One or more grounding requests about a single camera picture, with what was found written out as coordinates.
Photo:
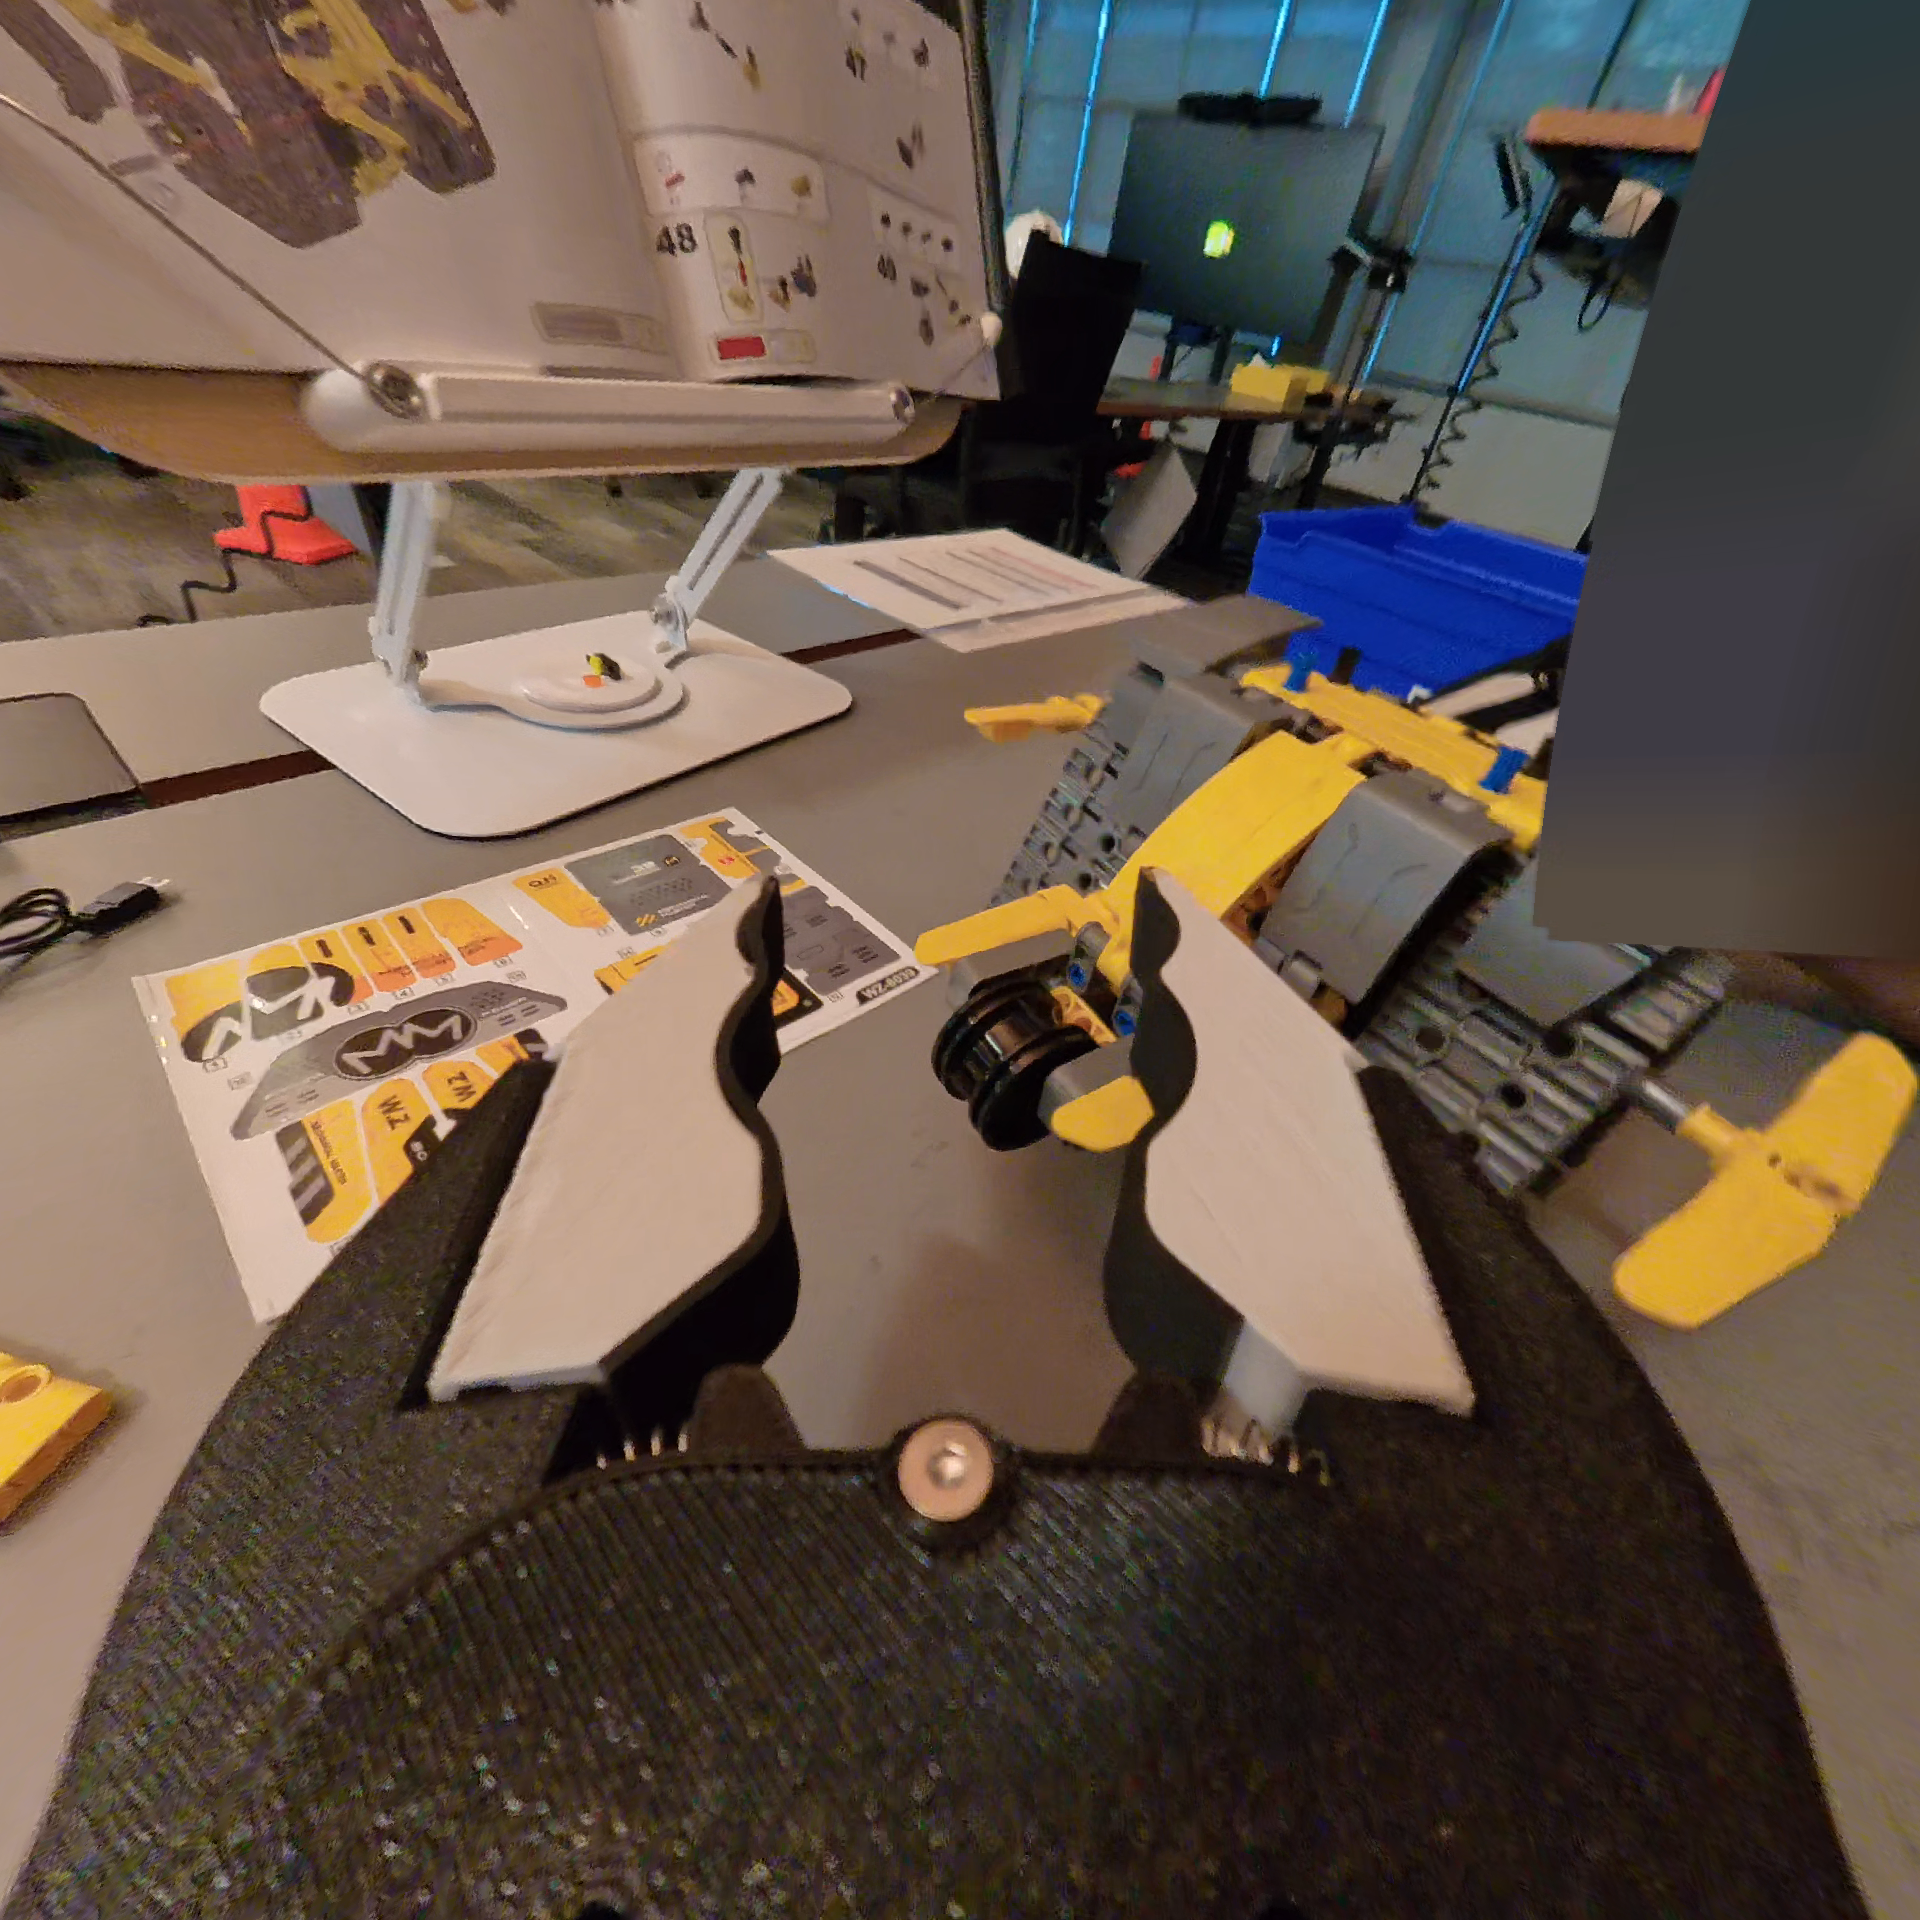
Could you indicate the black tripod stand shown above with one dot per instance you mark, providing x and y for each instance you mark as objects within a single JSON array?
[{"x": 1485, "y": 345}]

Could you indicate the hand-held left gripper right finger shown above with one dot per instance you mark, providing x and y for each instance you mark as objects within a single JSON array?
[{"x": 1291, "y": 1184}]

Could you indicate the orange floor cone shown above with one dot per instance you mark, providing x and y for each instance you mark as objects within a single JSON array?
[{"x": 285, "y": 534}]

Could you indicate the printed paper sheet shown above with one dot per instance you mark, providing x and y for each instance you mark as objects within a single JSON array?
[{"x": 975, "y": 585}]

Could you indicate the black monitor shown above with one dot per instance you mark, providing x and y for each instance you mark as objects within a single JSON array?
[{"x": 1276, "y": 182}]

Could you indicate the yellow toy panel piece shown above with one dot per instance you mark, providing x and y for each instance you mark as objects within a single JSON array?
[{"x": 38, "y": 1425}]

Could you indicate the hanging white paper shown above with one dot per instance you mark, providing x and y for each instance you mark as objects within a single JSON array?
[{"x": 1152, "y": 510}]

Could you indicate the yellow box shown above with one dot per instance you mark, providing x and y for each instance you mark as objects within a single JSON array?
[{"x": 1276, "y": 383}]

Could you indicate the white book stand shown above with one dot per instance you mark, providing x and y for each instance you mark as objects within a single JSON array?
[{"x": 494, "y": 764}]

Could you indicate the yellow grey sticker sheet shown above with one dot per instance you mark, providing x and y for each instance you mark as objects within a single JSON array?
[{"x": 301, "y": 1051}]

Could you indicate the black tablet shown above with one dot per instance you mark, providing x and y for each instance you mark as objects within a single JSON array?
[{"x": 61, "y": 751}]

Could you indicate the background wooden desk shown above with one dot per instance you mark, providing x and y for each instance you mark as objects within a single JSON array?
[{"x": 1201, "y": 404}]

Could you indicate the yellow grey toy tracked vehicle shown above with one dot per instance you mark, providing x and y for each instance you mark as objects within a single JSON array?
[{"x": 1412, "y": 855}]

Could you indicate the open instruction manual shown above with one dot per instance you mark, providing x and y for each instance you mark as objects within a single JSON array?
[{"x": 525, "y": 149}]

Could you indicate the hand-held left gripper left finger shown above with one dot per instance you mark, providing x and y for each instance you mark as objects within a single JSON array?
[{"x": 615, "y": 1172}]

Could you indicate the blue plastic bin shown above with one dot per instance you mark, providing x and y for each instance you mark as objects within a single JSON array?
[{"x": 1395, "y": 585}]

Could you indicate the black office chair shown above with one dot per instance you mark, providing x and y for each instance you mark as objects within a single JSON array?
[{"x": 1051, "y": 376}]

